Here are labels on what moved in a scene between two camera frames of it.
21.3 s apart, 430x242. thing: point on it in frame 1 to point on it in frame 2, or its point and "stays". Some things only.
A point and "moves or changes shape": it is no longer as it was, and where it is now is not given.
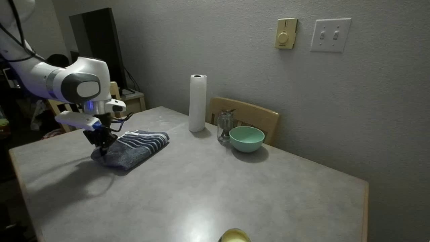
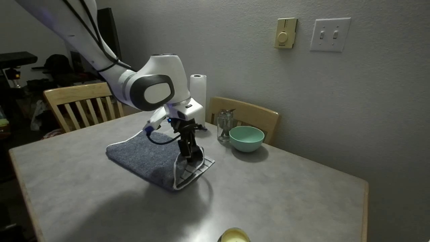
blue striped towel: [130, 149] moves or changes shape
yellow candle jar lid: [234, 236] stays
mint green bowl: [246, 139] stays
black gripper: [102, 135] to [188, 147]
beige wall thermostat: [286, 33] stays
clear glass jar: [225, 119] stays
